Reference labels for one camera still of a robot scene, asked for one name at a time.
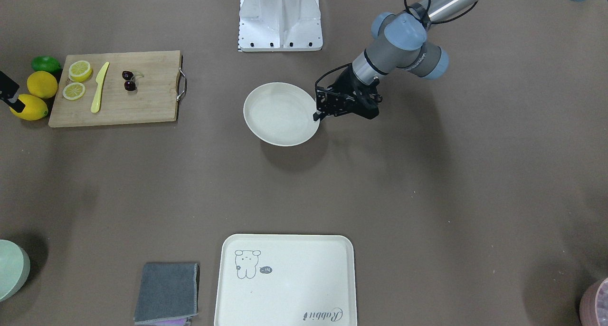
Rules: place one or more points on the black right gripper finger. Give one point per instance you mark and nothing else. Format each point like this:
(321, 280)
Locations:
(17, 105)

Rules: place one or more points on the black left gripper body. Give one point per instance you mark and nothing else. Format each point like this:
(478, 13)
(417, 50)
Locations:
(345, 85)

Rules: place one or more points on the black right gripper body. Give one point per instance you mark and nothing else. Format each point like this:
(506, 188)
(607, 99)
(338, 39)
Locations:
(10, 94)

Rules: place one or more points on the beige round plate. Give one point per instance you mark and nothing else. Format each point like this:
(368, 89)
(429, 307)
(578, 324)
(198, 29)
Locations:
(281, 114)

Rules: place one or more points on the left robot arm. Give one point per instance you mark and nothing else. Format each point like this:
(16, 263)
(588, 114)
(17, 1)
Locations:
(400, 42)

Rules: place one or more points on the dark red cherry lower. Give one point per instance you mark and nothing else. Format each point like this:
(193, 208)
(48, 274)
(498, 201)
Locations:
(127, 75)

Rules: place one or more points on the dark red cherry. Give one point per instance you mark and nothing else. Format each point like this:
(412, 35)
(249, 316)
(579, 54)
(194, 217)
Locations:
(130, 86)
(127, 75)

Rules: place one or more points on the dark red cherry upper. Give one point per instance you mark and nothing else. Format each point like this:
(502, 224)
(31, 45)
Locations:
(130, 86)

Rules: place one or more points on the cream rabbit tray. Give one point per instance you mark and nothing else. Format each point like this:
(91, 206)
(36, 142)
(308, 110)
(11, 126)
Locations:
(286, 280)

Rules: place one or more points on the yellow lemon far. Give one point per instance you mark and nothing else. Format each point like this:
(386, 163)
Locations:
(35, 108)

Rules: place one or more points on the yellow lemon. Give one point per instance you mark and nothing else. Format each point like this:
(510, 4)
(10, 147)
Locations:
(35, 108)
(42, 84)

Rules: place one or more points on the yellow lemon near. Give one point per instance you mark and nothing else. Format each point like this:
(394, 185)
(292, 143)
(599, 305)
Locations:
(42, 84)

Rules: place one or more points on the green lime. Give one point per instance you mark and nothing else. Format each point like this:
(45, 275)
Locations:
(46, 63)

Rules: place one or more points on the lemon slice upper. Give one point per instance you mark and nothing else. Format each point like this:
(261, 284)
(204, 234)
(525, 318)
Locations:
(74, 91)

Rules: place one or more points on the lemon slice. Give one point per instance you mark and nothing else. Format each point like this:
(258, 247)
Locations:
(80, 71)
(74, 91)

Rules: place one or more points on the lemon slice lower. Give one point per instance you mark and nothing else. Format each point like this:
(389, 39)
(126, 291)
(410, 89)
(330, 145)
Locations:
(80, 71)

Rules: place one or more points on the yellow plastic knife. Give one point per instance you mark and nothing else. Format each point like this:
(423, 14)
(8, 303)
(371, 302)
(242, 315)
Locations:
(100, 80)

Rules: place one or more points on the bamboo cutting board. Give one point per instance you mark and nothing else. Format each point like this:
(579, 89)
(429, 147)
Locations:
(160, 84)

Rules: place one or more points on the mint green bowl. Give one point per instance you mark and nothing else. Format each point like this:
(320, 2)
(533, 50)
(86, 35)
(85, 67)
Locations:
(14, 268)

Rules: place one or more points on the grey folded cloth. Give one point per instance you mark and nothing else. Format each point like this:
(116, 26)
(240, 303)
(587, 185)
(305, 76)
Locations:
(168, 290)

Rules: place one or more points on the purple cloth under grey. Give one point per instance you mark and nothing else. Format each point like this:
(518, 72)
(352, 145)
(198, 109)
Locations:
(185, 321)

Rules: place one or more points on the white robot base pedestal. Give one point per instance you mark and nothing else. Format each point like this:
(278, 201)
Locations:
(279, 25)

